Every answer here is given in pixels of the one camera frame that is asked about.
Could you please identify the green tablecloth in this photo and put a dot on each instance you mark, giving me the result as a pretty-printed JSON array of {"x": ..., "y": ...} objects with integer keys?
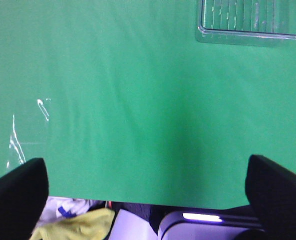
[{"x": 141, "y": 111}]

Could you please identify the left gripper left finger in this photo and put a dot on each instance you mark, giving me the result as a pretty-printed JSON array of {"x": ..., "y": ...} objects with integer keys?
[{"x": 23, "y": 195}]

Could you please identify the yellow cloth under table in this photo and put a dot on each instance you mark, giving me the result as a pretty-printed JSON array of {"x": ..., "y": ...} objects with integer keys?
[{"x": 93, "y": 225}]

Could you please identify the clear tape patch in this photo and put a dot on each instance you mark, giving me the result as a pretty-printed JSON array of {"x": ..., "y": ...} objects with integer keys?
[{"x": 29, "y": 135}]

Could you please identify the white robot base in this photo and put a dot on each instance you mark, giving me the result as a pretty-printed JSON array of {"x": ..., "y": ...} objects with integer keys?
[{"x": 184, "y": 225}]

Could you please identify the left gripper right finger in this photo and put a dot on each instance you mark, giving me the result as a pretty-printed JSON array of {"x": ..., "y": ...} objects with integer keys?
[{"x": 271, "y": 191}]

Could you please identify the left clear plastic tray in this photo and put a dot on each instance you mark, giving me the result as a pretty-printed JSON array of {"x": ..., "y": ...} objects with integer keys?
[{"x": 246, "y": 22}]

